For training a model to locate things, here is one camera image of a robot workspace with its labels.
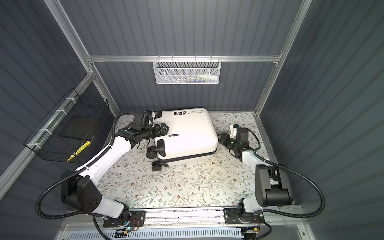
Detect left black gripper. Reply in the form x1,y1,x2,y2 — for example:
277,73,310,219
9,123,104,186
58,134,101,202
142,122,170,141

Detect black carry-on suitcase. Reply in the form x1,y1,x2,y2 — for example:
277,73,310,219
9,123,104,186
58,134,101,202
147,108,218,172

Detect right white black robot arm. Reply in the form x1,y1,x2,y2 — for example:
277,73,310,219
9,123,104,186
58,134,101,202
218,125,326,222

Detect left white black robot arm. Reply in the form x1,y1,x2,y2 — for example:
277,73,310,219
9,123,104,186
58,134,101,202
35,110,169,225

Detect white tube in basket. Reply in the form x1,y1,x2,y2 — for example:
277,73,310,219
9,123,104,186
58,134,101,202
195,74,219,83

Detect yellow black striped item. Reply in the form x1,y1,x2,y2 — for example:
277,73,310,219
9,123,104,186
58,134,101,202
67,141,92,162

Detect white perforated vent panel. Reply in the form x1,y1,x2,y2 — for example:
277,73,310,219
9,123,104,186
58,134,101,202
67,227,244,240

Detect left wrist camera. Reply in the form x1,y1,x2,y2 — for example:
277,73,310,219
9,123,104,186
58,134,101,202
133,110,156,128

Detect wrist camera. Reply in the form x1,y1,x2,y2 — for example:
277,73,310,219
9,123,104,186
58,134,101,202
230,124,249,142
133,110,156,128

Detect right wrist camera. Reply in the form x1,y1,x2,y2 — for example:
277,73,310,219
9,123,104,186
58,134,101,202
230,124,249,142

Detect white wire mesh basket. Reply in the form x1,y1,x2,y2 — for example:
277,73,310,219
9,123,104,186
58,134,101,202
153,59,222,85

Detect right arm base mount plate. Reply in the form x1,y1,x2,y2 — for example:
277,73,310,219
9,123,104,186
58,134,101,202
223,208,265,225

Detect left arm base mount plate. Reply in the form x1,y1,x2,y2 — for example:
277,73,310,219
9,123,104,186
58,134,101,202
103,211,147,228

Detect black wire mesh basket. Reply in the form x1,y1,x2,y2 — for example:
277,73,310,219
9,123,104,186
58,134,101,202
24,92,114,164

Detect aluminium front rail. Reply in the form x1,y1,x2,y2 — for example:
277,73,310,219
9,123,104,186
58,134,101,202
60,205,304,231

